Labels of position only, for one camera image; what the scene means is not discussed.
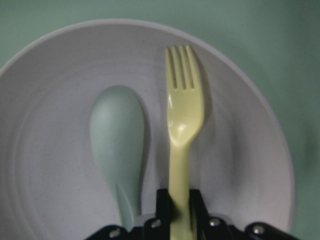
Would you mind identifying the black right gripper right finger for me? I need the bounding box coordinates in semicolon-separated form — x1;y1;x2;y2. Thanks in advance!
189;189;230;240

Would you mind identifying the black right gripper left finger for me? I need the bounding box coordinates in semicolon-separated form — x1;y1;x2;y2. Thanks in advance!
143;188;172;240

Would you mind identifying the cream round plate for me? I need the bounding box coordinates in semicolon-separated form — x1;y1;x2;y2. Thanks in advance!
0;19;294;240

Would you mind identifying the yellow plastic fork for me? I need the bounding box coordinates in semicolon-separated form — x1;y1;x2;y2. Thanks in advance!
165;45;205;240

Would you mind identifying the light green plastic spoon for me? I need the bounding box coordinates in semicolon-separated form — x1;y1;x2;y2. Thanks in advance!
89;86;145;231

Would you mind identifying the green plastic tray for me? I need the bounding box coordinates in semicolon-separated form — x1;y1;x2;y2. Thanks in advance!
0;0;320;240

